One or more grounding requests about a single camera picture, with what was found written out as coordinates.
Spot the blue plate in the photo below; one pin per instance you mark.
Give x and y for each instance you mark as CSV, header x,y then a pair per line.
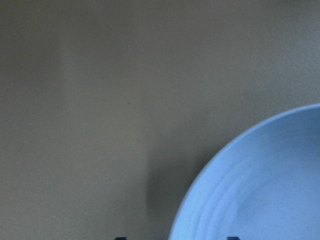
x,y
263,185

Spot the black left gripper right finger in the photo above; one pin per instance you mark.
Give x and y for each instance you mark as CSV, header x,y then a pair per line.
x,y
233,238

